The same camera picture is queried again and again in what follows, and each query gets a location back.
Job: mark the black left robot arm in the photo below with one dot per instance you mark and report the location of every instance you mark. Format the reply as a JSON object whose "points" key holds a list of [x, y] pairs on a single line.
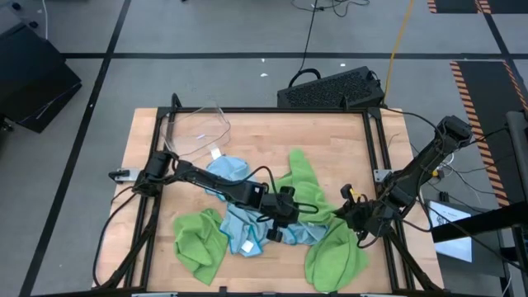
{"points": [[214, 181]]}

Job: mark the black perforated computer case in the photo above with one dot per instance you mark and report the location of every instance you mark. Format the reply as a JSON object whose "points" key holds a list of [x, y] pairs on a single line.
{"points": [[330, 88]]}

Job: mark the silver base bracket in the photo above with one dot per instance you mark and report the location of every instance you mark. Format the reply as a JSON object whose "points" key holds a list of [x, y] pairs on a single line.
{"points": [[380, 175], [128, 173]]}

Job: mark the large black equipment case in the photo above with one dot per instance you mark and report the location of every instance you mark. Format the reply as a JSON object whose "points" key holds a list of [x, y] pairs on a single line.
{"points": [[33, 78]]}

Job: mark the green microfiber towel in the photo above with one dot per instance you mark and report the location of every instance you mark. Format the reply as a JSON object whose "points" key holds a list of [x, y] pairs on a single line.
{"points": [[336, 260], [305, 181], [198, 243]]}

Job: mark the black metal stand beam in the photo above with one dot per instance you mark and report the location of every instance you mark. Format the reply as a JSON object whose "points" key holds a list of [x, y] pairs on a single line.
{"points": [[478, 222]]}

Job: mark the blue microfiber towel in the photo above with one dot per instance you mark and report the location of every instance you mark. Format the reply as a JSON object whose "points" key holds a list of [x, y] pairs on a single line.
{"points": [[305, 235], [243, 231], [229, 169]]}

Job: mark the black metal table frame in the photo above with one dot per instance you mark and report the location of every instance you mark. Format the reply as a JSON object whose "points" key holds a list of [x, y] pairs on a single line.
{"points": [[268, 110]]}

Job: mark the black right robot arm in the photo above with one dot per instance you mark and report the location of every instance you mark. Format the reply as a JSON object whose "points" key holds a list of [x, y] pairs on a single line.
{"points": [[429, 156]]}

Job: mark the silver right base bracket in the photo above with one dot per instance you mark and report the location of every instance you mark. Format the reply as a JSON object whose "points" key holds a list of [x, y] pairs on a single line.
{"points": [[380, 175]]}

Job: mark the white printed paper sheet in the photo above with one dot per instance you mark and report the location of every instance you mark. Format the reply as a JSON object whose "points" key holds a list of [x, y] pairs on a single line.
{"points": [[451, 247]]}

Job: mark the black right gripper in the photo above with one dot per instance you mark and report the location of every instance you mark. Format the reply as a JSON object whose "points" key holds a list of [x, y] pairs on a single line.
{"points": [[371, 218]]}

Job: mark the black mat with orange stripes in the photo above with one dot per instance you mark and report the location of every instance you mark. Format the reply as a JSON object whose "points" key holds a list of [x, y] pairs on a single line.
{"points": [[482, 103], [453, 5]]}

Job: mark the clear plastic bin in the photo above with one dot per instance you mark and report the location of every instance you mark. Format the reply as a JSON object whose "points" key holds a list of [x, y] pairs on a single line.
{"points": [[198, 132]]}

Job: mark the silver left base bracket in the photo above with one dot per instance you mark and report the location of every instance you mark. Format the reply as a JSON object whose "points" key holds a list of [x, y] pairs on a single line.
{"points": [[128, 173]]}

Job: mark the yellow plug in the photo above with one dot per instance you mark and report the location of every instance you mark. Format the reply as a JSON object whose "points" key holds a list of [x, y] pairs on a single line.
{"points": [[434, 173]]}

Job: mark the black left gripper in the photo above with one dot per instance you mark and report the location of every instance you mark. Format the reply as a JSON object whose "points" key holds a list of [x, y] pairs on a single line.
{"points": [[278, 208]]}

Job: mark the black power adapter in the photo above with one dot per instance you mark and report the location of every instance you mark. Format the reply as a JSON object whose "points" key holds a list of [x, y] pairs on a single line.
{"points": [[444, 196]]}

